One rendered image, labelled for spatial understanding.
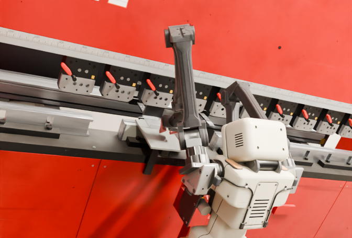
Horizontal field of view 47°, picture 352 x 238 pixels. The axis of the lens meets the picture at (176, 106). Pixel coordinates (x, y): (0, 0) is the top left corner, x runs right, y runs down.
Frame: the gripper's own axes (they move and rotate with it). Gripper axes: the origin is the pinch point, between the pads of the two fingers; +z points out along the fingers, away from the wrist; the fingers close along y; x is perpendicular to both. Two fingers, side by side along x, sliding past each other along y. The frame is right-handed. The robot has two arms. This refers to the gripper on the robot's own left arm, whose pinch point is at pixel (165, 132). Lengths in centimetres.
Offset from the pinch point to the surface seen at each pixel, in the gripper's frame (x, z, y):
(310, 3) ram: -50, -60, -60
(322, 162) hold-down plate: -5, 17, -125
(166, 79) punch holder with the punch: -22.5, -12.0, 2.0
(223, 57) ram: -31.2, -26.7, -23.7
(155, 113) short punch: -15.2, 7.6, -0.1
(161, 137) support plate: 1.4, 3.0, 0.7
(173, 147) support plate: 9.0, -1.3, -2.2
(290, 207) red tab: 19, 37, -106
